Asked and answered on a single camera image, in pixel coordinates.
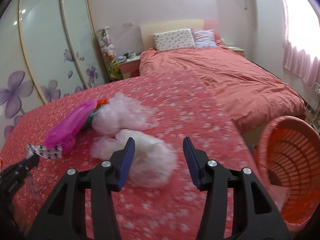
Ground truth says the beige wooden headboard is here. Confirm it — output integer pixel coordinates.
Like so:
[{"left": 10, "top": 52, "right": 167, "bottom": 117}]
[{"left": 140, "top": 19, "right": 221, "bottom": 50}]

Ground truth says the pink striped pillow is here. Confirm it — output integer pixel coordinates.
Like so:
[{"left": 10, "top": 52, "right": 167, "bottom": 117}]
[{"left": 191, "top": 29, "right": 217, "bottom": 49}]

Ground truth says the translucent white plastic bag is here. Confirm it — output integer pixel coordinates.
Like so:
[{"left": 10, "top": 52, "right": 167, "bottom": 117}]
[{"left": 91, "top": 93, "right": 158, "bottom": 137}]

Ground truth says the orange plastic bag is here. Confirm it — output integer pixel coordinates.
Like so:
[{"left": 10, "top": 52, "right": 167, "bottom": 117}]
[{"left": 97, "top": 99, "right": 108, "bottom": 106}]

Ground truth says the white wire rack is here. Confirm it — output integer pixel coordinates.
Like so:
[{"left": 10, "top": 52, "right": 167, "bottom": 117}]
[{"left": 306, "top": 82, "right": 320, "bottom": 134}]

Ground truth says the red floral bed cover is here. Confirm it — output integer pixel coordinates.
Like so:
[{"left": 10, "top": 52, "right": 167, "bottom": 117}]
[{"left": 1, "top": 71, "right": 257, "bottom": 239}]

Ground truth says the hanging plush toy organizer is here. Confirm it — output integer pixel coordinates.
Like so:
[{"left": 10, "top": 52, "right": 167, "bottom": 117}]
[{"left": 97, "top": 27, "right": 123, "bottom": 81}]

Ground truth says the floral sliding wardrobe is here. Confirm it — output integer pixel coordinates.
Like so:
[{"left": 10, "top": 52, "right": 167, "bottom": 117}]
[{"left": 1, "top": 0, "right": 106, "bottom": 143}]

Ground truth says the bed with salmon duvet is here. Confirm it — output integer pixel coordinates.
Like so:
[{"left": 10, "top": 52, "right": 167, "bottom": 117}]
[{"left": 139, "top": 44, "right": 306, "bottom": 134}]

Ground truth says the green plastic bag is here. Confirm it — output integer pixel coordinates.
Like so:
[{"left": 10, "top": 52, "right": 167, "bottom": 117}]
[{"left": 86, "top": 105, "right": 104, "bottom": 125}]

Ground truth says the pink window curtain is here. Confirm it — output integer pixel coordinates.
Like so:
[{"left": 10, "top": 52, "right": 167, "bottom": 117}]
[{"left": 282, "top": 0, "right": 319, "bottom": 87}]

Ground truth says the pink left nightstand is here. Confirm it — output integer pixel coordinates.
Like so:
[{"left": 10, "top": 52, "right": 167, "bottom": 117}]
[{"left": 119, "top": 56, "right": 140, "bottom": 79}]

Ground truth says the white floral pillow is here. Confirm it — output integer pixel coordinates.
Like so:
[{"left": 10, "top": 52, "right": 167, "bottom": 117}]
[{"left": 153, "top": 29, "right": 196, "bottom": 51}]

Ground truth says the right nightstand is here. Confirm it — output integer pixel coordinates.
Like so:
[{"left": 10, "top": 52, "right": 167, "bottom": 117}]
[{"left": 226, "top": 46, "right": 245, "bottom": 57}]

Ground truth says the magenta plastic bag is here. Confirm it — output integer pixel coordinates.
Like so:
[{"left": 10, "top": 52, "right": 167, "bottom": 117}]
[{"left": 43, "top": 100, "right": 97, "bottom": 154}]

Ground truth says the white fluffy plastic bag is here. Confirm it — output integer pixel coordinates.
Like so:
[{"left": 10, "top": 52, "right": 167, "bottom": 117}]
[{"left": 90, "top": 129, "right": 177, "bottom": 188}]

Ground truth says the red laundry basket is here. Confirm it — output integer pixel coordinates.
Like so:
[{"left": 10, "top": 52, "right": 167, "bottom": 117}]
[{"left": 254, "top": 116, "right": 319, "bottom": 233}]

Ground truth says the black white patterned wrapper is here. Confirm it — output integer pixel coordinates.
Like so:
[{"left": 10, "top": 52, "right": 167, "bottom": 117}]
[{"left": 27, "top": 144, "right": 62, "bottom": 159}]

